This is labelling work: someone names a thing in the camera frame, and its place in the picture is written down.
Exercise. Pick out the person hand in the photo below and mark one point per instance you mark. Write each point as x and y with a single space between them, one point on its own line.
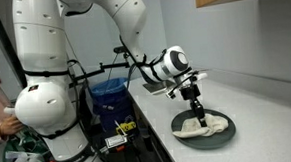
10 126

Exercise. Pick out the dark green round plate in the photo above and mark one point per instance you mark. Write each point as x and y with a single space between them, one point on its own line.
205 143

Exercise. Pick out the blue trash bin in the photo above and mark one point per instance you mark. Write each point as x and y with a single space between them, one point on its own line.
111 106

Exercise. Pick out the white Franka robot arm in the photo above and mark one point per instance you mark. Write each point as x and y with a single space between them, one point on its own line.
47 62

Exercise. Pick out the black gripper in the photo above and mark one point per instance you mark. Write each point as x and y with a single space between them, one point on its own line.
190 92

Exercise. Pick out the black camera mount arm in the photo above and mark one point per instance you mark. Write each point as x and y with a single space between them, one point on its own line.
95 72

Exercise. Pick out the black camera on mount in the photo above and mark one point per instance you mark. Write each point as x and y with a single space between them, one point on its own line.
120 49

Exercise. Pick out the white cloth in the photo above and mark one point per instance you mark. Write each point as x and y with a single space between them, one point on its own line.
214 124

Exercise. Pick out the white label tag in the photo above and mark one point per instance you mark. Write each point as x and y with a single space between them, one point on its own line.
116 141

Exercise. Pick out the yellow tool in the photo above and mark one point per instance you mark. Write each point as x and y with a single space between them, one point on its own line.
126 127

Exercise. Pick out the green plaid fabric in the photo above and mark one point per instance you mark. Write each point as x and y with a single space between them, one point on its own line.
25 145

